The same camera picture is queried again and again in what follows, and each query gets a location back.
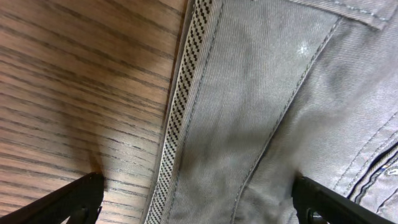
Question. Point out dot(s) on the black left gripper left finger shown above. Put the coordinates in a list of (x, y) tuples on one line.
[(78, 202)]

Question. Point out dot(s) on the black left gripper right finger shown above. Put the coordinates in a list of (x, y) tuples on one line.
[(315, 203)]

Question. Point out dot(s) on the grey shorts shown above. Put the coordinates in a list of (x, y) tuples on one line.
[(267, 89)]

